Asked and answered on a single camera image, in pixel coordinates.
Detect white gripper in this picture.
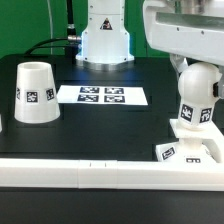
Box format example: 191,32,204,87
143,0,224,77

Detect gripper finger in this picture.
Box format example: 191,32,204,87
213,66,224,99

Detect white lamp bulb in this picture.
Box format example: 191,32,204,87
178,62,221,130

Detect white lamp base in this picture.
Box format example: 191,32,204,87
156,119,224,164

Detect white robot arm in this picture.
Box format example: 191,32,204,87
76,0,224,99

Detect white lamp shade cone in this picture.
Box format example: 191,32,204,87
14,62,60,124

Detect white marker sheet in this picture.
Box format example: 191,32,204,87
57,85,148,106

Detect white object at left edge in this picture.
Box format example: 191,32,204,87
0,114,3,133

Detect white right rail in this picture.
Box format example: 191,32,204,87
207,139,224,163

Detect white rail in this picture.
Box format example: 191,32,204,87
207,139,224,163
0,158,224,191

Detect black cable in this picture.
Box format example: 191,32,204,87
23,0,82,56

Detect white cable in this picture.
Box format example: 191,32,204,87
46,0,54,56

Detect white front rail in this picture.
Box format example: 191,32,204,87
0,158,224,191

